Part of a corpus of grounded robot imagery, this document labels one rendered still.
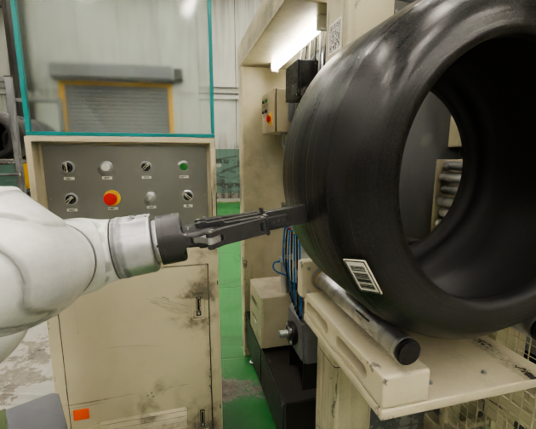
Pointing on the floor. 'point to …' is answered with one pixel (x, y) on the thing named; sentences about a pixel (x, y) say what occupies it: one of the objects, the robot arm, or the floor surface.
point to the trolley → (4, 135)
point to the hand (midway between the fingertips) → (286, 216)
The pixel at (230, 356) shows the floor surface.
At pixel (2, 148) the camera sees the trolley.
